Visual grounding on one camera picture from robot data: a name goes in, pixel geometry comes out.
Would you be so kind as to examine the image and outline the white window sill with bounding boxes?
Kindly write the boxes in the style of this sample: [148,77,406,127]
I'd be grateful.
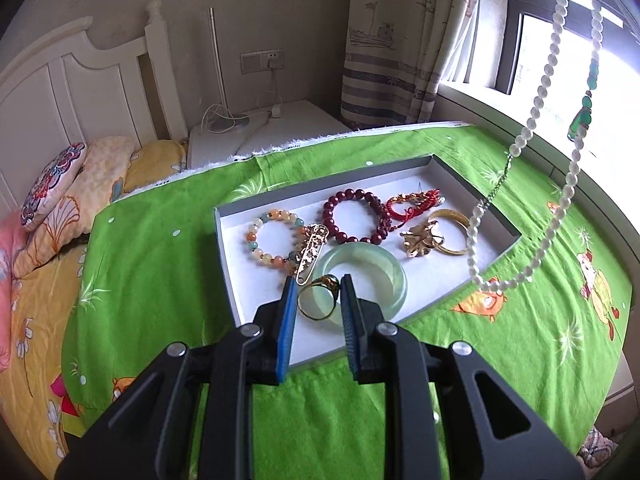
[435,85,640,241]

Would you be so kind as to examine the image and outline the wall socket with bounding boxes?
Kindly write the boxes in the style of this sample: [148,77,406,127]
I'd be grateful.
[240,50,284,73]

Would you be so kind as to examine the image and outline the yellow printed bedsheet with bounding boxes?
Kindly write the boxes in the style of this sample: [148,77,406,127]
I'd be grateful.
[0,240,101,466]

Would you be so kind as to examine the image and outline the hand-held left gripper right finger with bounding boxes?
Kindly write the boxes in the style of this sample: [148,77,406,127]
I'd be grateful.
[340,273,586,480]

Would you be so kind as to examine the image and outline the red cord bracelet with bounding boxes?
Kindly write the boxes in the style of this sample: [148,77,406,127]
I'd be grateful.
[385,187,443,233]

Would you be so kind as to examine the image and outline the gold pin brooch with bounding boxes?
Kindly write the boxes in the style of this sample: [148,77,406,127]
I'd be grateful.
[290,223,331,287]

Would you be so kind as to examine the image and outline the multicolour stone bead bracelet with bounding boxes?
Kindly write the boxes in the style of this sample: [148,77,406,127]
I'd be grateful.
[245,210,313,271]

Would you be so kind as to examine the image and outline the gold bangle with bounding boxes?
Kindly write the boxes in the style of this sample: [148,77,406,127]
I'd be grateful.
[427,208,476,256]

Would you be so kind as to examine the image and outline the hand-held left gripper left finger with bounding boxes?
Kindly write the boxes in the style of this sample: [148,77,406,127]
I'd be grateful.
[55,275,298,480]

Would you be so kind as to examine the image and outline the embroidered cushion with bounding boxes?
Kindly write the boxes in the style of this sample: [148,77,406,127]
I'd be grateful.
[20,142,87,232]

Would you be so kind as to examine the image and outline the dark red bead bracelet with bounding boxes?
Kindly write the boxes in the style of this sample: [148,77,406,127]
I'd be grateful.
[322,187,391,246]

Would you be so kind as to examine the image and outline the white wooden headboard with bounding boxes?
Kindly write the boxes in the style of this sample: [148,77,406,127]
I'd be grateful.
[0,0,191,221]

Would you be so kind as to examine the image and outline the green printed cloth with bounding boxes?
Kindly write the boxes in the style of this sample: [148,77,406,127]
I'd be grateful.
[62,120,636,461]

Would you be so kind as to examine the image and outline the gold ring with green stone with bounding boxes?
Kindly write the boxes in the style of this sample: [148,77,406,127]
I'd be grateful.
[297,274,343,321]

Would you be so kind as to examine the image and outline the pale green jade bangle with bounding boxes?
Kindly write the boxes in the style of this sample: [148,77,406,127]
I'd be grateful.
[314,242,407,326]

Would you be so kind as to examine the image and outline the pale yellow floral pillow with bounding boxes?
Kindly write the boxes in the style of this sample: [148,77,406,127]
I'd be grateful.
[10,136,136,278]

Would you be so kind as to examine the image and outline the grey shallow cardboard box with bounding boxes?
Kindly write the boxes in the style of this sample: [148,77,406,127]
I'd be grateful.
[214,154,523,373]

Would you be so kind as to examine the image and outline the white nightstand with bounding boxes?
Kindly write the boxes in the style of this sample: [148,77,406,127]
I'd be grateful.
[187,100,351,171]

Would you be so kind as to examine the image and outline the gold openwork brooch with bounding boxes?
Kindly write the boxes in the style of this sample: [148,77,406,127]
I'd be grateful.
[400,220,446,259]

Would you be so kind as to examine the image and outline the white charger cable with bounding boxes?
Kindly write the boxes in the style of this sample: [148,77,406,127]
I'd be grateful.
[202,55,283,133]

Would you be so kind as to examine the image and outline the white pearl necklace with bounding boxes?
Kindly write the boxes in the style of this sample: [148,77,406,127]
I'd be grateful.
[467,0,606,293]

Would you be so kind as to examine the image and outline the white lamp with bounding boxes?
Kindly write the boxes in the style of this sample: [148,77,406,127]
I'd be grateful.
[200,7,251,133]

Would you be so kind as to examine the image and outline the patterned curtain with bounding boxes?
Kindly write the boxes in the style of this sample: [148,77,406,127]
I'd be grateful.
[340,0,481,131]

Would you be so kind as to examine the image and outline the dark window frame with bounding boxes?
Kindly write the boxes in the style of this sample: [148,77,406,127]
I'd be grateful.
[495,0,640,96]

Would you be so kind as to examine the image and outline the pink floral quilt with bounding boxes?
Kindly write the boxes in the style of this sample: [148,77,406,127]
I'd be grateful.
[0,210,26,376]

